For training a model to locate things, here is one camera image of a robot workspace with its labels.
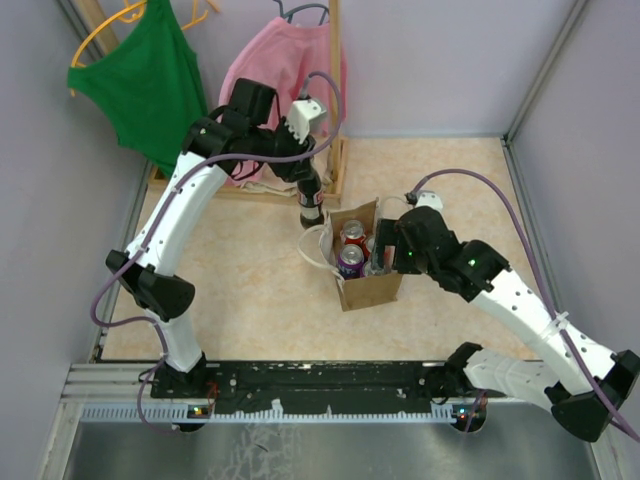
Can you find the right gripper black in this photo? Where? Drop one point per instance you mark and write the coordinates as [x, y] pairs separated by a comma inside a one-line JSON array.
[[390, 233]]

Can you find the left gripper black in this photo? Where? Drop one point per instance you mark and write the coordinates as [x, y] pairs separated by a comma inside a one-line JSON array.
[[294, 171]]

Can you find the red soda can front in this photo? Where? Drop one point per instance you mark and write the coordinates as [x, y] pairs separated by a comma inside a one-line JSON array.
[[369, 246]]

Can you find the red soda can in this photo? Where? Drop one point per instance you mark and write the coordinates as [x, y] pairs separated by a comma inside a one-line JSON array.
[[353, 232], [369, 246]]

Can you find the purple soda can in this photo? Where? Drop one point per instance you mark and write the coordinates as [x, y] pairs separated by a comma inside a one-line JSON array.
[[350, 261], [370, 270]]

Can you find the cola glass bottle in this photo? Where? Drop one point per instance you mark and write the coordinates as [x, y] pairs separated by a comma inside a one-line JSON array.
[[310, 199]]

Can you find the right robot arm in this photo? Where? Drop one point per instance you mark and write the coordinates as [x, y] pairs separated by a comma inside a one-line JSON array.
[[580, 382]]

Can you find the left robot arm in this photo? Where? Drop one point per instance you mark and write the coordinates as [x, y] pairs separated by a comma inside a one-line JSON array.
[[214, 147]]

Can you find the beige folded cloth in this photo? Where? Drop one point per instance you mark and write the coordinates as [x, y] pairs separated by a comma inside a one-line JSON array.
[[267, 183]]

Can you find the wooden clothes rack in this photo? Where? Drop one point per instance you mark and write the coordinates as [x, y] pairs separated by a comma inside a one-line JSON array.
[[98, 38]]

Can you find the pink t-shirt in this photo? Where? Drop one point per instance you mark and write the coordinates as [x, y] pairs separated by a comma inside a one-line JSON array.
[[280, 56]]

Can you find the grey clothes hanger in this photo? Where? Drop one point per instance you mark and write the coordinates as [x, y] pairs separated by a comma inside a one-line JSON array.
[[289, 14]]

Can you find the green tank top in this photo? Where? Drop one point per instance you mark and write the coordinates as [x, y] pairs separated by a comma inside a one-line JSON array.
[[149, 87]]

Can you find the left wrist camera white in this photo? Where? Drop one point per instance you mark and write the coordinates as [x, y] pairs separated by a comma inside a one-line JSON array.
[[304, 117]]

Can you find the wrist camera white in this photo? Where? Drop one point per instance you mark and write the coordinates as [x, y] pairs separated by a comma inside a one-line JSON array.
[[426, 198], [304, 117]]

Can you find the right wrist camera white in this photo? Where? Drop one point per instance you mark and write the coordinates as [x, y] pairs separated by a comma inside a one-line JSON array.
[[426, 198]]

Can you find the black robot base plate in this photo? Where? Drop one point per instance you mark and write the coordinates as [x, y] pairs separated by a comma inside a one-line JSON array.
[[300, 388]]

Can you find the aluminium frame rail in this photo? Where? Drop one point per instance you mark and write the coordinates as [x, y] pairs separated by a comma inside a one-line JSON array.
[[103, 382]]

